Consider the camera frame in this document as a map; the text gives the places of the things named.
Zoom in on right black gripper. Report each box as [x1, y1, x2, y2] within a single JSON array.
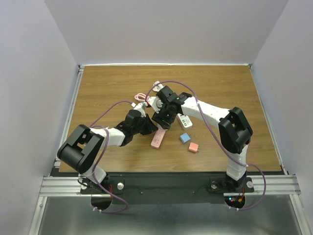
[[151, 102, 176, 130]]

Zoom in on pink power strip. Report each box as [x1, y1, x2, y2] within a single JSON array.
[[151, 124, 167, 149]]

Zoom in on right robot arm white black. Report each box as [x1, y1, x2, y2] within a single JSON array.
[[146, 86, 253, 191]]

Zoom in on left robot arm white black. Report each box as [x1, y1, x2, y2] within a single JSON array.
[[57, 110, 158, 193]]

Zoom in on white power strip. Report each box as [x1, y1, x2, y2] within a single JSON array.
[[177, 114, 193, 130]]

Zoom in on blue usb charger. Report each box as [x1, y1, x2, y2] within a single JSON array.
[[179, 133, 191, 144]]

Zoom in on pink usb charger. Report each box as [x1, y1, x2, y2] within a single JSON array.
[[188, 142, 200, 153]]

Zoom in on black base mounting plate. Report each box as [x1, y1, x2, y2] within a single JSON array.
[[81, 172, 254, 205]]

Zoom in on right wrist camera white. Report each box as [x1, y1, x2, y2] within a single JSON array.
[[147, 96, 165, 114]]

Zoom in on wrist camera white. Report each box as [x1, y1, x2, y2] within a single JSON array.
[[131, 102, 148, 117], [147, 96, 165, 114]]

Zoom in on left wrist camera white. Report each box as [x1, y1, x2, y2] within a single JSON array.
[[131, 102, 148, 117]]

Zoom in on white power cord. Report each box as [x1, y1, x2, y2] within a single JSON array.
[[151, 81, 164, 93]]

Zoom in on pink power cord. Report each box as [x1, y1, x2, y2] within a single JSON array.
[[134, 93, 149, 103]]

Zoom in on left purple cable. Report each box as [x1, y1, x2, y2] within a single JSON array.
[[88, 101, 129, 213]]

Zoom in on aluminium frame rail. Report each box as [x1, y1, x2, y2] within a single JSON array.
[[39, 156, 86, 197]]

